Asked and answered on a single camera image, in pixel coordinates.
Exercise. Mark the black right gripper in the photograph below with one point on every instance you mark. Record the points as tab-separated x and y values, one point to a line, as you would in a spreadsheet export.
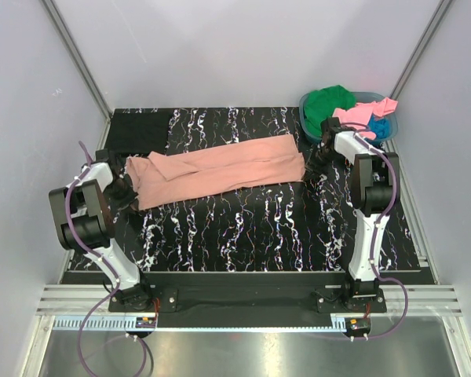
315	169

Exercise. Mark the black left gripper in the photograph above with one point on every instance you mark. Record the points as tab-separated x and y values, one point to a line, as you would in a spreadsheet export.
124	203

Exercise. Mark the dusty pink t shirt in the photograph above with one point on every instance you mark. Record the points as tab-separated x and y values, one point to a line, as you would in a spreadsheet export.
158	179

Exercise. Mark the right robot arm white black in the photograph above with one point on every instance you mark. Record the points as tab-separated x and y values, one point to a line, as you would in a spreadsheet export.
374	190

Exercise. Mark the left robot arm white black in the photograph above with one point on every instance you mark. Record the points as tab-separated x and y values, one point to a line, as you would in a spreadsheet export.
84	224

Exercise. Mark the green t shirt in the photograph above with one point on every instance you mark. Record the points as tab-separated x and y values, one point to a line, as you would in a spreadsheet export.
320	104

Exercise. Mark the folded black t shirt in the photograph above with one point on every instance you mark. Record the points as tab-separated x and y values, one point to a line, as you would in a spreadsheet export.
138	132

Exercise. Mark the bright pink t shirt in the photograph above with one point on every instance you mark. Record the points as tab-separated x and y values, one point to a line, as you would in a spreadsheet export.
358	117

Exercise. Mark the blue t shirt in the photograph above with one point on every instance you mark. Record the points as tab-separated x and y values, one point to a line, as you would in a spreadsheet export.
380	127

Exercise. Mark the blue plastic laundry basket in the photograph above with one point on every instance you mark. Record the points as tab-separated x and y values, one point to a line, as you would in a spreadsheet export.
362	97

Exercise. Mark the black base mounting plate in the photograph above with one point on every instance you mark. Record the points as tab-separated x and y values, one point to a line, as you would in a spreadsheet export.
242	300

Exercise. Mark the left orange connector box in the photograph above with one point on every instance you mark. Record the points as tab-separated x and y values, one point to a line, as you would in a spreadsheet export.
146	322

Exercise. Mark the orange connector box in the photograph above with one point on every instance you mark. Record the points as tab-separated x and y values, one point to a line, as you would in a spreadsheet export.
357	324
146	322

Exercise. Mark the right orange connector box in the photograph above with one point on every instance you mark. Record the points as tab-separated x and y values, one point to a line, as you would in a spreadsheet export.
357	324

